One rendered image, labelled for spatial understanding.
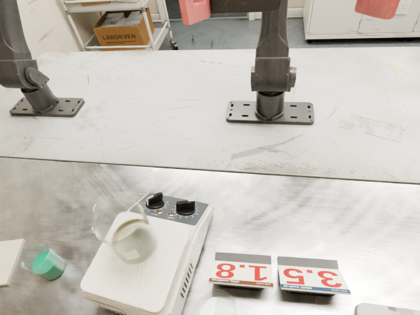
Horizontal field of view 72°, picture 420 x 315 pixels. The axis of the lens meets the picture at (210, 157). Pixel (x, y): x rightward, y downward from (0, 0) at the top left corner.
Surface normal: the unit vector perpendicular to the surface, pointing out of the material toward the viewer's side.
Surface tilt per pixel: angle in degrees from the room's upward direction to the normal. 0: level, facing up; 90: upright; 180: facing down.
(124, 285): 0
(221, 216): 0
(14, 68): 60
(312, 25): 90
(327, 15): 90
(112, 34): 91
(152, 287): 0
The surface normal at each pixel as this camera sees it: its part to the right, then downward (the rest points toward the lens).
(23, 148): -0.11, -0.65
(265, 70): -0.19, 0.33
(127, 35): -0.11, 0.77
